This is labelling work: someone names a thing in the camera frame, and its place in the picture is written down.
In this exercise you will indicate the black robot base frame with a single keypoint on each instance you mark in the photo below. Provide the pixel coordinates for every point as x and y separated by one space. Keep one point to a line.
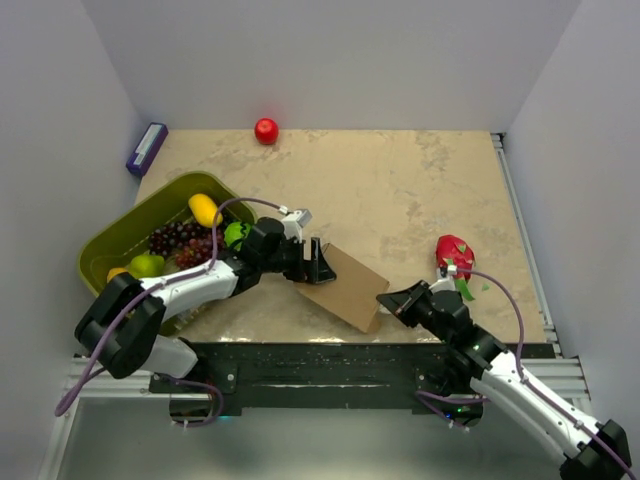
319 376

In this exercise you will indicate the yellow mango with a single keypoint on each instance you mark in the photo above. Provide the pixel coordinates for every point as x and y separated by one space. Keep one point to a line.
205 210

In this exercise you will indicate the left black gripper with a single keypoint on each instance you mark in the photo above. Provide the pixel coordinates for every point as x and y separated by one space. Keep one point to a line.
313 271

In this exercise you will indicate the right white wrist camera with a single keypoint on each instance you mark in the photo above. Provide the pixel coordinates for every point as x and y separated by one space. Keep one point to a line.
445 279

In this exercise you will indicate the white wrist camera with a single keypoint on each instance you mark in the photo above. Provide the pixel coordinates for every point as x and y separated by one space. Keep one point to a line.
294 222
445 279

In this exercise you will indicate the red grape bunch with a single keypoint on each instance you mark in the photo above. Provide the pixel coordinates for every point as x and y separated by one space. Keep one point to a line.
198 251

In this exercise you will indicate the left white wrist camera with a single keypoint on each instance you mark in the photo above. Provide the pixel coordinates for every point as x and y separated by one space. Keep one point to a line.
294 222

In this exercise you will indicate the green striped toy fruit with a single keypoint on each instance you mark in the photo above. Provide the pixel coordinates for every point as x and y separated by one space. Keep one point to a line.
235 233

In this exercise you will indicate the olive green plastic bin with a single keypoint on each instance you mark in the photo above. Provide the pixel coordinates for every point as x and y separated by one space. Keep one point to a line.
127 237

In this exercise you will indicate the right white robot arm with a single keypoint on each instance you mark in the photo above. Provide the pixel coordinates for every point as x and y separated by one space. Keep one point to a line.
582 446

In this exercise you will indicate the green pear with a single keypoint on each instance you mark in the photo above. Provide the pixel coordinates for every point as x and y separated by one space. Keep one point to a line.
146 266

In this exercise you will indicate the red dragon fruit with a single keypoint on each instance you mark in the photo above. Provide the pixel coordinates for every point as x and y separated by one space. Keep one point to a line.
455 260

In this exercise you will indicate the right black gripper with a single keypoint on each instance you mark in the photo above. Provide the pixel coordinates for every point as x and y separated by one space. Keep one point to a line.
400 301

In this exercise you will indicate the purple grape bunch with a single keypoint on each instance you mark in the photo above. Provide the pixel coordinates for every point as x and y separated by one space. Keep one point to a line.
167 239

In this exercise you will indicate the red apple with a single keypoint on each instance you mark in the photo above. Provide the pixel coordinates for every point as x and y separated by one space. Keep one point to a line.
266 131

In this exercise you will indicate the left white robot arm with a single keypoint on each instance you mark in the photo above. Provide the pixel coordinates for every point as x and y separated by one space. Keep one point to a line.
121 329

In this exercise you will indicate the brown cardboard box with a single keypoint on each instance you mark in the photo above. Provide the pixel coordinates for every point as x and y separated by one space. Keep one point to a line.
353 295

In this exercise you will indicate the purple rectangular box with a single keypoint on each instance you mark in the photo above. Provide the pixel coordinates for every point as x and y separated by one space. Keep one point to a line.
146 150

